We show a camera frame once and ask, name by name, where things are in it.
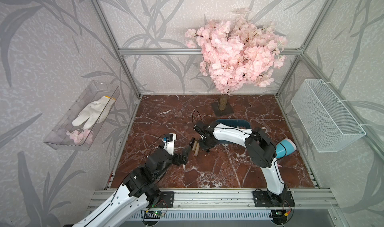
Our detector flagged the tan matte lipstick tube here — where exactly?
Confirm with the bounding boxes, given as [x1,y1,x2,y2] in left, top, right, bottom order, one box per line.
[194,143,200,156]

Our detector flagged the beige gold lipstick tube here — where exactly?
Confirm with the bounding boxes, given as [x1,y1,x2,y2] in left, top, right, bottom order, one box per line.
[192,141,198,152]

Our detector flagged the teal plastic storage box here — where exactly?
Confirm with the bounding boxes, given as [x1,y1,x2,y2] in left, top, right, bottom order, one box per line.
[214,119,252,147]

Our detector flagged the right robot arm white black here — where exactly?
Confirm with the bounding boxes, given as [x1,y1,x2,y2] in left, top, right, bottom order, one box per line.
[194,121,286,196]

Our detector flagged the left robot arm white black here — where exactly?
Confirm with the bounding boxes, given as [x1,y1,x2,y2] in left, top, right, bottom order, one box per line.
[74,146,192,227]

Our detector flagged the left green circuit board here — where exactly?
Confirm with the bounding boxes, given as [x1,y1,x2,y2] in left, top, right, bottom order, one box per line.
[144,210,168,219]

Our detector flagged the pink flower sprig on shelf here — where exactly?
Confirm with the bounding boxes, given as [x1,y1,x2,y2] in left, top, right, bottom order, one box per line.
[66,129,94,144]

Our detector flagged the white work glove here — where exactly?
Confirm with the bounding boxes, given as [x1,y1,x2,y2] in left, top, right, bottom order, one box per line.
[72,96,116,129]

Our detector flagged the pink cherry blossom tree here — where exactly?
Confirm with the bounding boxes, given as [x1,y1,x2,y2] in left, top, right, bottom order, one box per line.
[185,9,287,116]

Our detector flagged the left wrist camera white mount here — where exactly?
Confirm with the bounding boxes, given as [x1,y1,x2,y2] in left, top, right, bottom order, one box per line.
[163,133,177,155]

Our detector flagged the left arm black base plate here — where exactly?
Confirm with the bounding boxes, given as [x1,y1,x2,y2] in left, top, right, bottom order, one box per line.
[148,191,175,209]

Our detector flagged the clear acrylic wall shelf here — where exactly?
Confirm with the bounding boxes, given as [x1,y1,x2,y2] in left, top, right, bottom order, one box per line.
[43,80,121,151]

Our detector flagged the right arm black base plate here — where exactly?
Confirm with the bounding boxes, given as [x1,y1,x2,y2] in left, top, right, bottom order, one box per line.
[252,188,296,208]

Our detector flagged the right circuit board with wires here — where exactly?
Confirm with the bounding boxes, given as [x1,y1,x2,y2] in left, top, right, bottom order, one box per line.
[269,210,292,227]

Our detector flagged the white wire mesh basket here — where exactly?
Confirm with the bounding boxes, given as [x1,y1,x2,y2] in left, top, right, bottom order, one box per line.
[291,79,366,153]

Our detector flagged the aluminium front rail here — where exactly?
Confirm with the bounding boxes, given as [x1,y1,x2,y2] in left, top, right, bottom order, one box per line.
[89,187,340,211]

